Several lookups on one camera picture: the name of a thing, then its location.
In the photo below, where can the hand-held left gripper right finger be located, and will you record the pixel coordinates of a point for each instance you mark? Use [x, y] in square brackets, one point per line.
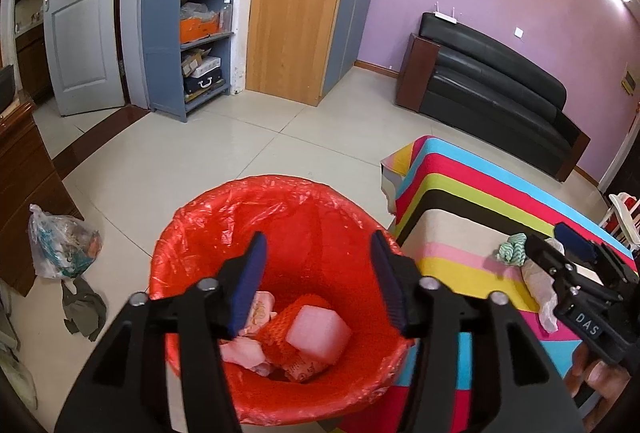
[387, 283]

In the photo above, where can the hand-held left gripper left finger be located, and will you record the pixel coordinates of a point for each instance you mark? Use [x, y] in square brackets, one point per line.
[250, 283]

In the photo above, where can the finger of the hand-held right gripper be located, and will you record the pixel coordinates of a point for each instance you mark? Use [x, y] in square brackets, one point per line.
[575, 240]
[550, 258]

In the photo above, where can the white plastic wrap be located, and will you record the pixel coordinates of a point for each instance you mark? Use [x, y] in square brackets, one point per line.
[542, 293]

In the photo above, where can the large orange foam net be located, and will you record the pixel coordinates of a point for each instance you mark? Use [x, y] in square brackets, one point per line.
[280, 328]

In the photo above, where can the red trash bin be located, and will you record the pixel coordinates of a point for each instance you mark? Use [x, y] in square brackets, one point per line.
[300, 223]

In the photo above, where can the white foam block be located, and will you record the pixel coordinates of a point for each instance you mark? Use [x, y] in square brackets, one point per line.
[317, 333]

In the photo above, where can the white printed paper wrapper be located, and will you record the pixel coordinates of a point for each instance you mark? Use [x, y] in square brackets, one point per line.
[305, 370]

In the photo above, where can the person's right hand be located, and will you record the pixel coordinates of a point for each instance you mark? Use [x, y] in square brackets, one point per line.
[600, 383]

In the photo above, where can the green white cloth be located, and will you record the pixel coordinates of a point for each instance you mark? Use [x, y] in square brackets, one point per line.
[512, 249]

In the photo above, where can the white chair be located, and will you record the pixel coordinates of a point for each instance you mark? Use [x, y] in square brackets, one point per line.
[622, 218]

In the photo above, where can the colourful striped cloth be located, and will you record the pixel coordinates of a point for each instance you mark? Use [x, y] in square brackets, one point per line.
[450, 193]

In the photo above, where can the dark green cloth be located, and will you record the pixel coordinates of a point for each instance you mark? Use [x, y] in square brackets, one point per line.
[85, 308]

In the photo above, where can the black leather sofa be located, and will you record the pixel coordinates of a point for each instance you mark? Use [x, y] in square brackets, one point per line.
[480, 83]

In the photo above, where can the filled clear plastic bag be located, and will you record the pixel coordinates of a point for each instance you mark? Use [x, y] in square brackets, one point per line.
[62, 245]

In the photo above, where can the black case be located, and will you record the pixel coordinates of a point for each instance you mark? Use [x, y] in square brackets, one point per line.
[205, 84]

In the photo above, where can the cardboard boxes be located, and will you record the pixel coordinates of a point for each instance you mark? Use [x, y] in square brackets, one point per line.
[200, 63]

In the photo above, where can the brown wooden cabinet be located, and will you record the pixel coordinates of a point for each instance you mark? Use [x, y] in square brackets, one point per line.
[30, 193]

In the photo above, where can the pale plastic sack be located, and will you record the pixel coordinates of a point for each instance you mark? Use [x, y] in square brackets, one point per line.
[17, 378]

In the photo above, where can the white router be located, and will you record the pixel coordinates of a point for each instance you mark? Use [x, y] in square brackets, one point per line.
[446, 16]

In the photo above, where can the orange box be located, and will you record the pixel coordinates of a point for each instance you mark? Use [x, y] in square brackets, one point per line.
[200, 28]

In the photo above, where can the blue shelf unit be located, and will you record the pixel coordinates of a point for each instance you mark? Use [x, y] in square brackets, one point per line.
[160, 38]

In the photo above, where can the clear plastic bottle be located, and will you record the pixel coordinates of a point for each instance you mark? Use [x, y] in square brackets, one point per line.
[226, 15]

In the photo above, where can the grey panel door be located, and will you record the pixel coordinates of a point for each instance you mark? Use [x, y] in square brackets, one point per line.
[80, 38]

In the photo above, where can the yellow wall sign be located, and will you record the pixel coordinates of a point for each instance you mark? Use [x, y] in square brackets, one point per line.
[627, 83]

